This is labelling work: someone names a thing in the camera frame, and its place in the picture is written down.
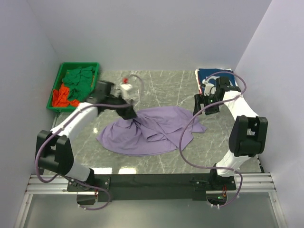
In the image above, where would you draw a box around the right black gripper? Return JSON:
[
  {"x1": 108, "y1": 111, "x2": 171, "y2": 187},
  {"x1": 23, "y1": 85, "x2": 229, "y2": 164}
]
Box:
[{"x1": 193, "y1": 94, "x2": 225, "y2": 117}]

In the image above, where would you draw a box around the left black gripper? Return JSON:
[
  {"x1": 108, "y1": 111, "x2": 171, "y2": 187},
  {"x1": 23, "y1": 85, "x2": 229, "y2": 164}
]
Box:
[{"x1": 106, "y1": 90, "x2": 138, "y2": 120}]

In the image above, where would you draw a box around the purple t shirt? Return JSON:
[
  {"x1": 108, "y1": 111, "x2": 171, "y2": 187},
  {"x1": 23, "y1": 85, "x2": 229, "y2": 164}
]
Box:
[{"x1": 96, "y1": 106, "x2": 207, "y2": 156}]

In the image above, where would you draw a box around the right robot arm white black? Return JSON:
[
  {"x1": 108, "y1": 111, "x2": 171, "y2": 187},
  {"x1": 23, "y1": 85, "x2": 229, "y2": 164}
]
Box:
[{"x1": 193, "y1": 76, "x2": 268, "y2": 190}]

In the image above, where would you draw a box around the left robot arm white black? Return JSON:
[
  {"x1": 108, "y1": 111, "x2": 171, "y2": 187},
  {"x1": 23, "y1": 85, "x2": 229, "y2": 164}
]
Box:
[{"x1": 35, "y1": 79, "x2": 136, "y2": 191}]

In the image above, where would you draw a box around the navy printed folded t shirt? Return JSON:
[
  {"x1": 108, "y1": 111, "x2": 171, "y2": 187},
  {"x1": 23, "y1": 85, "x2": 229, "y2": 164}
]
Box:
[{"x1": 198, "y1": 68, "x2": 236, "y2": 94}]

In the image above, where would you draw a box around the white folded t shirt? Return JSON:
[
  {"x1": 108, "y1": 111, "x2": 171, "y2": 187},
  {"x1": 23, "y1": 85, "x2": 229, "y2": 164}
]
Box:
[{"x1": 194, "y1": 69, "x2": 202, "y2": 94}]

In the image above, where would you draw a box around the green t shirt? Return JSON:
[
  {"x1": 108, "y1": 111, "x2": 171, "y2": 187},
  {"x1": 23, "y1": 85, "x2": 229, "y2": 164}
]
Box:
[{"x1": 62, "y1": 66, "x2": 95, "y2": 102}]

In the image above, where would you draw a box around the orange t shirt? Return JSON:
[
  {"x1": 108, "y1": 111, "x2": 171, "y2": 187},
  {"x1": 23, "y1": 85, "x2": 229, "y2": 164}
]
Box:
[{"x1": 52, "y1": 83, "x2": 80, "y2": 107}]

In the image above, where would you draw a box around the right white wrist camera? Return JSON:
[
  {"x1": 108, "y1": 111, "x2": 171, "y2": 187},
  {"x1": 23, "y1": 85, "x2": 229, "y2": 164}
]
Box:
[{"x1": 202, "y1": 79, "x2": 216, "y2": 96}]

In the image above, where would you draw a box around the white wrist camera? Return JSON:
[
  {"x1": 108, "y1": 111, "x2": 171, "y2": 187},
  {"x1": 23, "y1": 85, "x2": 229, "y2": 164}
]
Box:
[
  {"x1": 202, "y1": 79, "x2": 216, "y2": 96},
  {"x1": 118, "y1": 83, "x2": 133, "y2": 100}
]

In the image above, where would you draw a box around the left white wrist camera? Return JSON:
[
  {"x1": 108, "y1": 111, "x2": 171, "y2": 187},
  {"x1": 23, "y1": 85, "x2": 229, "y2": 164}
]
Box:
[{"x1": 118, "y1": 83, "x2": 133, "y2": 100}]

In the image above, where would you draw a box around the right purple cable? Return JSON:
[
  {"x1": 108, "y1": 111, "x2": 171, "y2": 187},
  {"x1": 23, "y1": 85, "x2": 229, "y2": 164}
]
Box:
[{"x1": 178, "y1": 71, "x2": 247, "y2": 208}]

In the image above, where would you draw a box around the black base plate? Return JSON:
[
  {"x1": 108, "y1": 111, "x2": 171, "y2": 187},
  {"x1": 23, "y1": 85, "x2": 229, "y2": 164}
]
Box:
[{"x1": 66, "y1": 173, "x2": 237, "y2": 203}]

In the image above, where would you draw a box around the aluminium rail frame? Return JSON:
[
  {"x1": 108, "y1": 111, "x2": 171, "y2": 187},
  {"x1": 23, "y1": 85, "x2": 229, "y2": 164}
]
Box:
[{"x1": 14, "y1": 173, "x2": 287, "y2": 228}]

